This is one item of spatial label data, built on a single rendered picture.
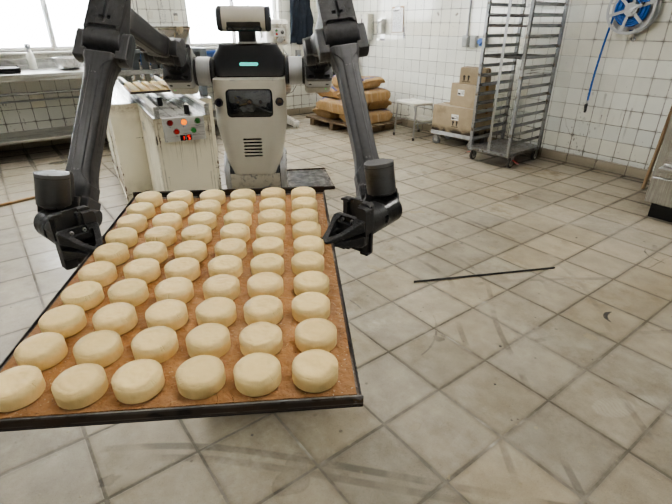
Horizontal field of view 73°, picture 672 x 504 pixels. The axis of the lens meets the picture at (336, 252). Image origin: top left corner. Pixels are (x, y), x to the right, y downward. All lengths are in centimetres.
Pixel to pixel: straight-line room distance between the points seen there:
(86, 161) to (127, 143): 264
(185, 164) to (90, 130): 201
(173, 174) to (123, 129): 74
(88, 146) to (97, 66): 17
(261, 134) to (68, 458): 129
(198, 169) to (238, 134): 153
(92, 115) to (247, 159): 64
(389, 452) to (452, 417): 30
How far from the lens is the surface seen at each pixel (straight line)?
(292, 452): 174
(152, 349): 56
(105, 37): 115
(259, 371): 50
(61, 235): 88
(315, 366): 50
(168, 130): 297
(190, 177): 309
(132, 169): 374
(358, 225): 79
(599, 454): 196
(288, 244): 78
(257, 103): 155
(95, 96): 110
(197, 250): 75
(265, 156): 159
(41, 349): 62
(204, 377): 51
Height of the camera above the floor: 133
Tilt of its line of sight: 26 degrees down
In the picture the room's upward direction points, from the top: straight up
